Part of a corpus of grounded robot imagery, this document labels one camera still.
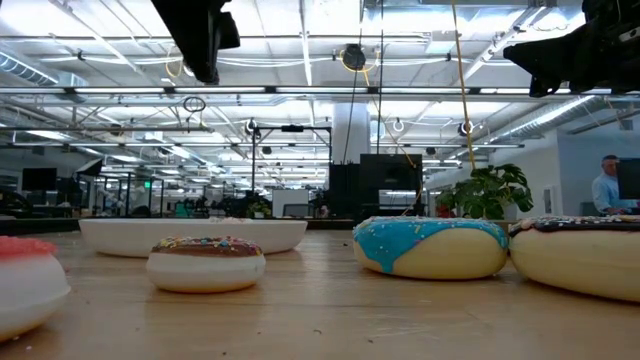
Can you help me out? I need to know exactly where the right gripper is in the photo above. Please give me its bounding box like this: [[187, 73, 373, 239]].
[[502, 23, 640, 98]]

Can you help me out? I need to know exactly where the large chocolate iced donut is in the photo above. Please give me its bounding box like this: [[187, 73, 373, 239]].
[[508, 214, 640, 304]]

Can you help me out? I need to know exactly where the large blue iced donut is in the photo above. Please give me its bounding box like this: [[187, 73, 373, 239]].
[[352, 215, 510, 281]]

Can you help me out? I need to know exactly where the small chocolate sprinkled donut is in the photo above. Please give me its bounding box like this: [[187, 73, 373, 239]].
[[145, 235, 267, 295]]

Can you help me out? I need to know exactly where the small red iced donut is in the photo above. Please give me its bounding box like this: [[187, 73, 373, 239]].
[[0, 235, 72, 344]]

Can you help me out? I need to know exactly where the large green potted plant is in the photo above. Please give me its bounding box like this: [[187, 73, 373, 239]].
[[434, 163, 535, 221]]

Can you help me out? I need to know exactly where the person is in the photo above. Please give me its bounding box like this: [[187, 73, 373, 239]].
[[591, 154, 640, 216]]

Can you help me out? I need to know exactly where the overhead LED light bar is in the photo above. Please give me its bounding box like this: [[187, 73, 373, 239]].
[[0, 85, 640, 97]]

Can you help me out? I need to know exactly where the small green plant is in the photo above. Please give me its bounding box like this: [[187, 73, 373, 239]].
[[247, 199, 273, 220]]

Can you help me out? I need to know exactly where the tall black cabinet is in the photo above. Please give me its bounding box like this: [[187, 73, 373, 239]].
[[358, 153, 424, 221]]

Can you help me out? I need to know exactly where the white panel board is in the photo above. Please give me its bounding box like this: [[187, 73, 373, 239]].
[[271, 188, 310, 219]]

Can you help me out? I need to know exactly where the white building column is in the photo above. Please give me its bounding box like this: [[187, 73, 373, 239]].
[[331, 102, 372, 166]]

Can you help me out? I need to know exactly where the black computer monitor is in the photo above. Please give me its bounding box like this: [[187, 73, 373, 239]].
[[21, 167, 58, 192]]

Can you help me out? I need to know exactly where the low black cabinet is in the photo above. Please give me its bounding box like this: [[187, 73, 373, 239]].
[[327, 162, 361, 220]]

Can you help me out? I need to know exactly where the white round plate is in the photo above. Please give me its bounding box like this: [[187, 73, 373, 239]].
[[78, 218, 309, 260]]

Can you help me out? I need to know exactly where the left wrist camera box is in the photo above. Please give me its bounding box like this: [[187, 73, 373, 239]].
[[218, 10, 242, 51]]

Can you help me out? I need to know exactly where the black coiled cable loop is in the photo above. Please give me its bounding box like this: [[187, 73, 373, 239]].
[[182, 95, 207, 114]]

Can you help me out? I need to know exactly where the yellow hanging cable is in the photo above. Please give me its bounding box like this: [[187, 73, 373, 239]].
[[450, 0, 477, 171]]

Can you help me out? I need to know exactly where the dark wall monitor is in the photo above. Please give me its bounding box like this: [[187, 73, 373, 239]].
[[616, 157, 640, 201]]

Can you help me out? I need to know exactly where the black metal frame stand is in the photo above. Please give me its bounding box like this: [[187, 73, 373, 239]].
[[251, 125, 333, 201]]

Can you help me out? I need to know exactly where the black ceiling cable reel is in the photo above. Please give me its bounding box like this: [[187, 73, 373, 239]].
[[341, 43, 368, 72]]

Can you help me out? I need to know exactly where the black hanging cable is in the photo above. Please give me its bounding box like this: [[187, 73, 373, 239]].
[[377, 0, 385, 156]]

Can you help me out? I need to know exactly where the black aluminium station frame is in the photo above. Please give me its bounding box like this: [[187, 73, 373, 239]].
[[0, 216, 361, 236]]

